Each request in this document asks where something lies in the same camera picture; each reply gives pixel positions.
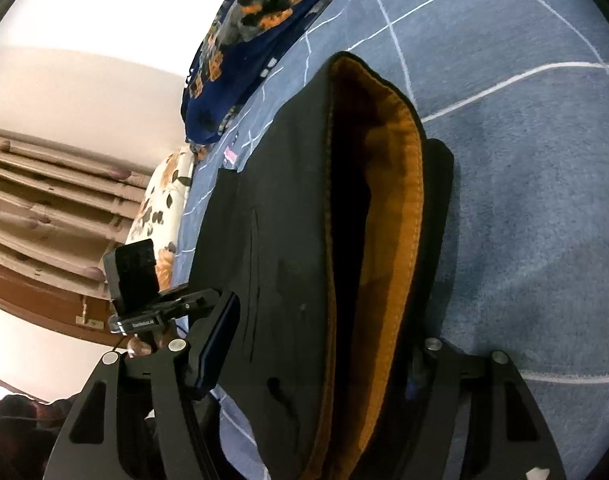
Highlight navy dog print blanket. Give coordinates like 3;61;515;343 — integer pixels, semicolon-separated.
180;0;333;145

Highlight person's left hand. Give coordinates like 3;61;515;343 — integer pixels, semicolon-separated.
126;334;157;359

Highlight blue checked bed sheet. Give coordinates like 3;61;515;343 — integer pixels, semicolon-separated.
173;0;609;479

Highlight white orange floral pillow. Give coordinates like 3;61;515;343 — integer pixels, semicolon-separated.
126;146;195;290

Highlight brown wooden bed frame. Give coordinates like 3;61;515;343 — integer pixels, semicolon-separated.
0;266;120;347

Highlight beige striped curtain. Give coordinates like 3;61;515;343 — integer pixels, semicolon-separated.
0;130;150;300

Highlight black pants orange lining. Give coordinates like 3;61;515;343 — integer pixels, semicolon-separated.
190;52;454;479

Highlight dark red plaid sleeve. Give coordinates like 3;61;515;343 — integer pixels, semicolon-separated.
0;394;78;479

